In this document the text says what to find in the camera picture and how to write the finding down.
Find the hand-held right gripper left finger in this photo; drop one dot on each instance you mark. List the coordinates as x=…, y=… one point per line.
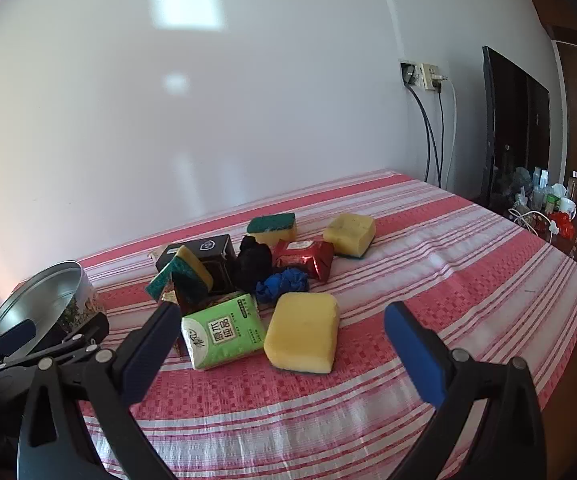
x=148, y=347

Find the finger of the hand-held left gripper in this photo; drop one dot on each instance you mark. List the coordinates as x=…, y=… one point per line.
x=17, y=335
x=88, y=332

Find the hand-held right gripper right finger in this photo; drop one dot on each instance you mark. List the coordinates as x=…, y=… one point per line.
x=413, y=360

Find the round metal tin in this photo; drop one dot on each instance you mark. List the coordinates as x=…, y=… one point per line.
x=43, y=290

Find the green tissue packet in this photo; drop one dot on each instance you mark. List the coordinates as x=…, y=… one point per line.
x=221, y=332

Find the yellow sponge green scourer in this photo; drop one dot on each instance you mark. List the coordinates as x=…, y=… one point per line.
x=301, y=332
x=191, y=265
x=348, y=232
x=273, y=230

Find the beige snack packet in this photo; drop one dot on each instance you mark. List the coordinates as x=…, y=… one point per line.
x=158, y=253

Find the black box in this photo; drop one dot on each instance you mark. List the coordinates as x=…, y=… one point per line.
x=203, y=250

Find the black cloth bundle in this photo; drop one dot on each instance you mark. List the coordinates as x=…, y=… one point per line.
x=253, y=265

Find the blue cloth bundle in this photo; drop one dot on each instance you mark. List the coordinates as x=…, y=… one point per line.
x=283, y=285

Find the red foil snack packet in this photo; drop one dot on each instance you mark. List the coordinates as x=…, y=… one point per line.
x=301, y=257

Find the red striped tablecloth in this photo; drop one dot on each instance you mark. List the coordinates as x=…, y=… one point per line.
x=318, y=410

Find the red plastic bag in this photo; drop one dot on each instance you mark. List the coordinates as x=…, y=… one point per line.
x=562, y=226

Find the white mug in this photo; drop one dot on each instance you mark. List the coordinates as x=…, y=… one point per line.
x=567, y=207

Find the clear bottle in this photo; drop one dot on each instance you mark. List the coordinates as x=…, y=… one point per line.
x=574, y=185

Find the black television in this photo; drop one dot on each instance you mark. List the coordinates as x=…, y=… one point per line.
x=513, y=135

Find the white wall socket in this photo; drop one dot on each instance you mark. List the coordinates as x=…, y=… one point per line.
x=426, y=75

